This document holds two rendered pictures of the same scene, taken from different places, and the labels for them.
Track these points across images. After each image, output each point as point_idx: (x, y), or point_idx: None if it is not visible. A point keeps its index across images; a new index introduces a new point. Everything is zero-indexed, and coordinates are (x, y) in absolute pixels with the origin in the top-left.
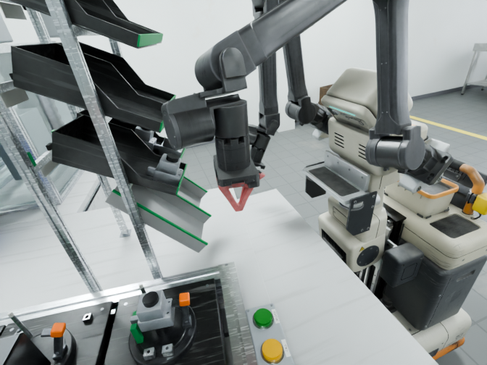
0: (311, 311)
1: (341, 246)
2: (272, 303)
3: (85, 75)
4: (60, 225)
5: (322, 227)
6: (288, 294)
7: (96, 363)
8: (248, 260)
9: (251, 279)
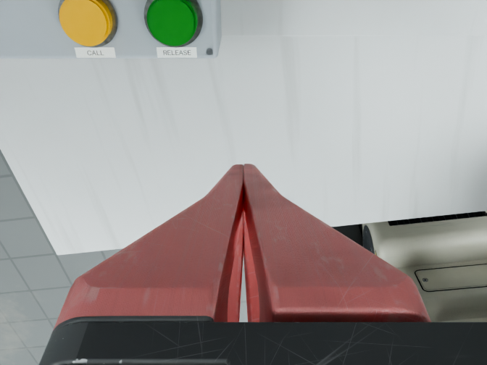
0: (238, 119)
1: (407, 228)
2: (216, 54)
3: None
4: None
5: (484, 219)
6: (296, 85)
7: None
8: (452, 10)
9: (377, 0)
